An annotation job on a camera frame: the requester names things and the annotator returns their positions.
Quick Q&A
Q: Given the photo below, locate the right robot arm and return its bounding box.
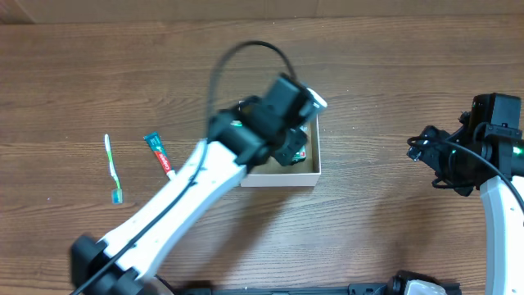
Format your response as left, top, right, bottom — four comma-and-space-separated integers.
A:
407, 93, 523, 294

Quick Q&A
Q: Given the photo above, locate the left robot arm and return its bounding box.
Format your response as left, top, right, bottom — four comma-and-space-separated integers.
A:
70, 75, 327, 294

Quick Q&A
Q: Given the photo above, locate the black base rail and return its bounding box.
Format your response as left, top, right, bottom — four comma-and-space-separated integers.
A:
155, 270, 463, 295

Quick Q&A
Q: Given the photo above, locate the green white toothbrush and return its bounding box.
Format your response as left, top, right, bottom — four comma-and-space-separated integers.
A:
104, 134, 124, 204

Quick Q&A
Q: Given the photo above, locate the Colgate toothpaste tube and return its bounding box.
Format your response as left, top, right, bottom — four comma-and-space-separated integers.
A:
143, 132, 176, 180

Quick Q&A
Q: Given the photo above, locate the white cardboard box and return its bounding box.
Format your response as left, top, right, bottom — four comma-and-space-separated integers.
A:
240, 118, 322, 188

